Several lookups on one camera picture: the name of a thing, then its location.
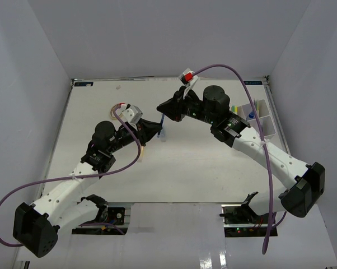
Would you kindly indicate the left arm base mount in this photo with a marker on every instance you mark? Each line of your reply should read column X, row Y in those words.
column 112, row 217

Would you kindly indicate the white compartment organizer tray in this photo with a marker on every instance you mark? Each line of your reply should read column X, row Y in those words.
column 264, row 117

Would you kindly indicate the right blue corner label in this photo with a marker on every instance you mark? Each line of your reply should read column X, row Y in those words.
column 253, row 82

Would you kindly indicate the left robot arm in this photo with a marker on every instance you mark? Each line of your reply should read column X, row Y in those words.
column 38, row 225

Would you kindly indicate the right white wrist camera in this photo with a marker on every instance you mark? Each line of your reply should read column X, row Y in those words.
column 188, row 79

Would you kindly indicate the left blue corner label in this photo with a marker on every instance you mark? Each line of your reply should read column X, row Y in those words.
column 83, row 84

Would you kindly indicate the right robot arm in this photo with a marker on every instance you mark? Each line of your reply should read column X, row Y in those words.
column 303, row 184

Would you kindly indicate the masking tape roll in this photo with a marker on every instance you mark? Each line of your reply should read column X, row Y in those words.
column 112, row 110

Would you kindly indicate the blue corner label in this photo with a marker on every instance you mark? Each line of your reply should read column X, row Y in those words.
column 83, row 84
column 253, row 82

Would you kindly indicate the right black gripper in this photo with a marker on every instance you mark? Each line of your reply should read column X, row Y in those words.
column 174, row 108

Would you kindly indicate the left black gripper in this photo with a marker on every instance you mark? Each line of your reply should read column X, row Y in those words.
column 145, row 130

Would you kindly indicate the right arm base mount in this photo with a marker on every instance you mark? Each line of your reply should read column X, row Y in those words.
column 240, row 221

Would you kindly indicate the blue gel pen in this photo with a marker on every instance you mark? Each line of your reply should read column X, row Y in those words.
column 161, row 124

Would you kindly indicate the yellow highlighter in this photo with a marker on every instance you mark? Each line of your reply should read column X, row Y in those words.
column 141, row 154

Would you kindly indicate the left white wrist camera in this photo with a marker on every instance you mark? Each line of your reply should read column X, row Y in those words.
column 131, row 113

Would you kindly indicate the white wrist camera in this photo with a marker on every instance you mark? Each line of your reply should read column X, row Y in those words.
column 188, row 79
column 131, row 113

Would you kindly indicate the blue highlighter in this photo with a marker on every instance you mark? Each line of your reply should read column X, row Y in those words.
column 162, row 136

